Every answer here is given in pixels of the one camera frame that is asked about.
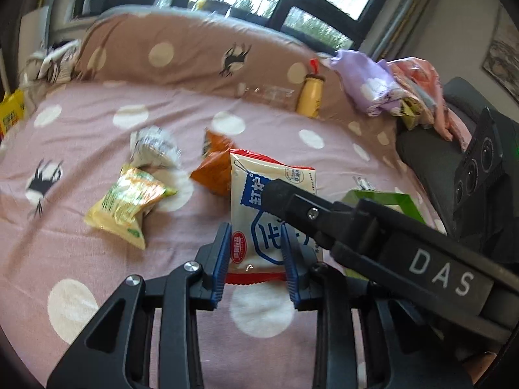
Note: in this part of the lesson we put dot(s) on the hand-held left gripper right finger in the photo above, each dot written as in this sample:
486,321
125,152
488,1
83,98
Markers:
291,267

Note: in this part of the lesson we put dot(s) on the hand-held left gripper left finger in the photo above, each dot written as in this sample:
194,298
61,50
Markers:
221,263

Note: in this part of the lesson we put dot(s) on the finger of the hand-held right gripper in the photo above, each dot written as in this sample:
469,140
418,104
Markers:
292,206

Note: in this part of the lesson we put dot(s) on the white blue red snack packet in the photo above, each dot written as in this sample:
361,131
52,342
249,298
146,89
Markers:
251,186

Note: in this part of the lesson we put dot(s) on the green cardboard box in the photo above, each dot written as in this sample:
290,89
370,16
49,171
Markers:
385,199

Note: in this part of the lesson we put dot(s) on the small white wrapper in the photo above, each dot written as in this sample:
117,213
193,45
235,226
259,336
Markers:
360,182

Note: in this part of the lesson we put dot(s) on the orange snack packet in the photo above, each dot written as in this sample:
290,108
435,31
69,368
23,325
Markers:
215,170

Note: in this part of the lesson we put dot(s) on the yellow bottle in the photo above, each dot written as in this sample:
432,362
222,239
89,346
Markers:
309,97

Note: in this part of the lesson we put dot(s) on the yellow green snack packet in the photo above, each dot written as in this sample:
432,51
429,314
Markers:
125,202

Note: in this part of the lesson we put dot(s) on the grey sofa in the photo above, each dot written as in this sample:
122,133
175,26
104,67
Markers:
425,158

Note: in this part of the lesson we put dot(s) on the silver white snack packet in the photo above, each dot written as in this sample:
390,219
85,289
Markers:
152,146

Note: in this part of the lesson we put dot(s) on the purple printed cloth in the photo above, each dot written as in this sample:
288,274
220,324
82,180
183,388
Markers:
365,81

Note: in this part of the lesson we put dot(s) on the pink polka-dot blanket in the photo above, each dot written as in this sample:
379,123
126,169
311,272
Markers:
81,150

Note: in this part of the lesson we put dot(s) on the yellow bag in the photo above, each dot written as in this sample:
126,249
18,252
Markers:
12,109

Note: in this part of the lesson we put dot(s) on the striped white cloth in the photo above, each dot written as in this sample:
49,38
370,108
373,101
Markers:
52,63

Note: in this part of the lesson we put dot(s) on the framed wall picture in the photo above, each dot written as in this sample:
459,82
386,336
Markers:
502,56

